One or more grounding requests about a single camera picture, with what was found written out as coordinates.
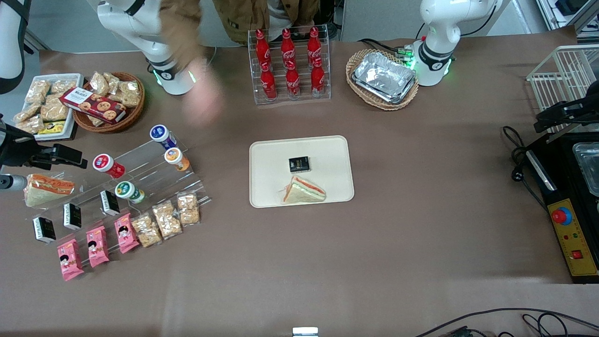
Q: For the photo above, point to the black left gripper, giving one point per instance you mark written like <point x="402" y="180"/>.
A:
<point x="578" y="110"/>

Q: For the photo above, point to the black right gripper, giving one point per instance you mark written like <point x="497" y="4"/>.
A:
<point x="19" y="153"/>

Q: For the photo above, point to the green-lid gum bottle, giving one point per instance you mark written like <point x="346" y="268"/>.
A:
<point x="125" y="190"/>

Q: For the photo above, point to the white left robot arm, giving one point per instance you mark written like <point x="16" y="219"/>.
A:
<point x="440" y="28"/>

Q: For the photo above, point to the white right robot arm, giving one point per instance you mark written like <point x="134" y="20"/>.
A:
<point x="121" y="21"/>

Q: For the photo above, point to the brown-sleeved right forearm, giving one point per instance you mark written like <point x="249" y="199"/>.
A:
<point x="180" y="32"/>

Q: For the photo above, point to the red-lid gum bottle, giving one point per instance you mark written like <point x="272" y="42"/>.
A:
<point x="104" y="164"/>

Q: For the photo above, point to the white rectangular snack tray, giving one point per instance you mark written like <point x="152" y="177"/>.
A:
<point x="70" y="76"/>

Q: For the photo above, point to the blue-lid gum bottle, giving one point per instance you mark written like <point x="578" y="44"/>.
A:
<point x="160" y="133"/>

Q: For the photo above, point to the orange-lid gum bottle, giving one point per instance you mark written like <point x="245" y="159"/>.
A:
<point x="174" y="157"/>

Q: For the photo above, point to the aluminium foil tray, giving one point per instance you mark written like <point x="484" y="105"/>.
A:
<point x="383" y="77"/>

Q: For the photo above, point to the beige serving tray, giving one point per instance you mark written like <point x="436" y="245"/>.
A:
<point x="271" y="159"/>

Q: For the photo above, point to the person's right hand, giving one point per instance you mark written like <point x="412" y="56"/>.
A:
<point x="202" y="96"/>

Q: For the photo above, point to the yellow snack packet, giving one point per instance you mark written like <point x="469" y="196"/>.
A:
<point x="51" y="128"/>

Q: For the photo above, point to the clear bag of crackers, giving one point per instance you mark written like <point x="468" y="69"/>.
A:
<point x="188" y="209"/>
<point x="37" y="91"/>
<point x="27" y="113"/>
<point x="113" y="82"/>
<point x="55" y="108"/>
<point x="63" y="86"/>
<point x="30" y="125"/>
<point x="128" y="93"/>
<point x="95" y="121"/>
<point x="99" y="83"/>
<point x="146" y="230"/>
<point x="167" y="220"/>

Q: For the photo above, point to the wrapped triangle sandwich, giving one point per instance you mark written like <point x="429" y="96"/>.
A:
<point x="302" y="193"/>
<point x="47" y="192"/>

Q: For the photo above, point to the red cookie box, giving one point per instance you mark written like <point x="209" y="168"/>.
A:
<point x="93" y="105"/>

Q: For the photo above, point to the small black box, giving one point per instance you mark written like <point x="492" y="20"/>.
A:
<point x="110" y="202"/>
<point x="72" y="216"/>
<point x="44" y="229"/>
<point x="299" y="164"/>

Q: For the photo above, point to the dark round wicker basket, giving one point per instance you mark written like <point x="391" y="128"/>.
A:
<point x="119" y="121"/>

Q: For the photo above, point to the steel food container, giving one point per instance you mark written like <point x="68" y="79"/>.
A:
<point x="588" y="168"/>

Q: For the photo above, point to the clear acrylic stepped display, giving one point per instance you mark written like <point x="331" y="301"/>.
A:
<point x="154" y="175"/>

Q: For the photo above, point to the pink snack packet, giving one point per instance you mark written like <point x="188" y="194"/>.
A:
<point x="126" y="233"/>
<point x="70" y="260"/>
<point x="97" y="246"/>

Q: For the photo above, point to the black device on shelf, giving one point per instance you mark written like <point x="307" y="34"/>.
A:
<point x="568" y="5"/>

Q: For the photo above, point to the black machine with yellow panel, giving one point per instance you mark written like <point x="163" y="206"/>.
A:
<point x="575" y="243"/>

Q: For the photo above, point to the light oval wicker basket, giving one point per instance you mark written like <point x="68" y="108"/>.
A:
<point x="355" y="63"/>

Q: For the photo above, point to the red cola bottle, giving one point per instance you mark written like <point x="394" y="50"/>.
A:
<point x="293" y="82"/>
<point x="317" y="79"/>
<point x="287" y="46"/>
<point x="314" y="44"/>
<point x="268" y="84"/>
<point x="263" y="47"/>

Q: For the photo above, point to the clear acrylic bottle rack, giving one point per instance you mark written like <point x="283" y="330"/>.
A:
<point x="323" y="99"/>

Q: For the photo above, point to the aluminium frame shelf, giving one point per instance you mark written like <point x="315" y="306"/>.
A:
<point x="547" y="11"/>

